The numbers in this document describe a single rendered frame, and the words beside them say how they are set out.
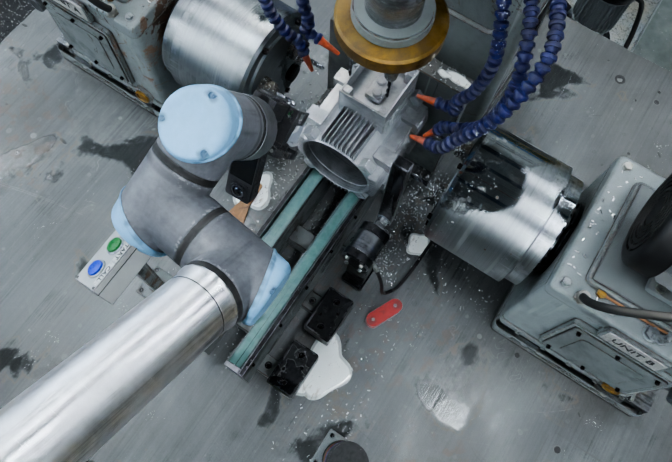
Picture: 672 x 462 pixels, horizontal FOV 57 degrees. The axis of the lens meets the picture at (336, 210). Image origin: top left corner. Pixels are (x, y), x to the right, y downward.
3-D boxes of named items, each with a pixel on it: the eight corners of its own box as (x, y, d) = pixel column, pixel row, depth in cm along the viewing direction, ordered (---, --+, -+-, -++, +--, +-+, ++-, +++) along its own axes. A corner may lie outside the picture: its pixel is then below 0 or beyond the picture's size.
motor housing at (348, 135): (347, 95, 139) (353, 44, 121) (420, 138, 136) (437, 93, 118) (296, 162, 133) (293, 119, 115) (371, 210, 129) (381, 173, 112)
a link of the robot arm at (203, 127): (136, 134, 72) (182, 63, 70) (187, 137, 84) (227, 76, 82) (195, 184, 71) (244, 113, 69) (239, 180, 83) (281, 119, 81)
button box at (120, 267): (153, 218, 118) (135, 202, 115) (174, 229, 114) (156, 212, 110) (93, 292, 113) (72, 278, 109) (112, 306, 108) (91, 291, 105)
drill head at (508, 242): (438, 138, 136) (465, 75, 113) (609, 238, 130) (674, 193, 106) (378, 228, 129) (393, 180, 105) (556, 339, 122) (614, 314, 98)
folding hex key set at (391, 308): (370, 331, 133) (371, 329, 131) (362, 318, 134) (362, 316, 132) (404, 309, 134) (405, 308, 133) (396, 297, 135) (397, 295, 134)
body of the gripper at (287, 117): (312, 115, 97) (288, 109, 85) (286, 162, 99) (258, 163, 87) (272, 90, 98) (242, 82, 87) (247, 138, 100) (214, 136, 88)
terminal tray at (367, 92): (369, 65, 124) (372, 43, 117) (415, 92, 122) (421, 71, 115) (336, 109, 120) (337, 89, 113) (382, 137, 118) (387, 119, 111)
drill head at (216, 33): (196, -4, 147) (174, -89, 124) (325, 71, 141) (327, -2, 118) (127, 71, 140) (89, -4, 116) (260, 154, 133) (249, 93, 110)
